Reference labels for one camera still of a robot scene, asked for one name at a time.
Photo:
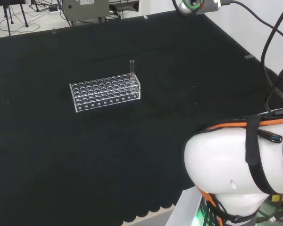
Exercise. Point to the clear glass test tube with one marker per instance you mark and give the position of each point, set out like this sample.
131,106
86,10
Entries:
132,67

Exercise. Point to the black bench cloth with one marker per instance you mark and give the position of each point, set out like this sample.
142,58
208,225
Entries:
108,153

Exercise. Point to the grey metal box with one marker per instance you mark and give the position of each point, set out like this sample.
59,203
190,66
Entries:
85,9

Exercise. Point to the clear acrylic test tube rack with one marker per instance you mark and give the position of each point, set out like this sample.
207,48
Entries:
103,94

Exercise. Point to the black tripod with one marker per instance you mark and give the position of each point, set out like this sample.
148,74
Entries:
8,16

